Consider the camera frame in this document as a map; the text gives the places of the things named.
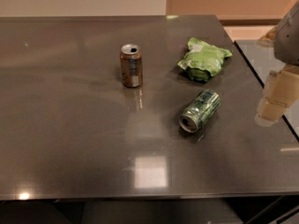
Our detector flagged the green chip bag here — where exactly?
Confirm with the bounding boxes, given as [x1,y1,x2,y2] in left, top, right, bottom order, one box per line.
[178,37,233,82]

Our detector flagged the green soda can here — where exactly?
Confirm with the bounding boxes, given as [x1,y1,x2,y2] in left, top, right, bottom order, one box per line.
[179,90,221,133]

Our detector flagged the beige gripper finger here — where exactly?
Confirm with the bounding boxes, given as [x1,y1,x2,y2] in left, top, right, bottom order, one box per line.
[255,64,299,127]

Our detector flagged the brown soda can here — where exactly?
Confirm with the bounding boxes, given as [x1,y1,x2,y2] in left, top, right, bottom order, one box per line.
[120,44,143,88]

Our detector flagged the grey side table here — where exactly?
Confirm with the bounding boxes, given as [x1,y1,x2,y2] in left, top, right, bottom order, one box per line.
[235,40,299,137]

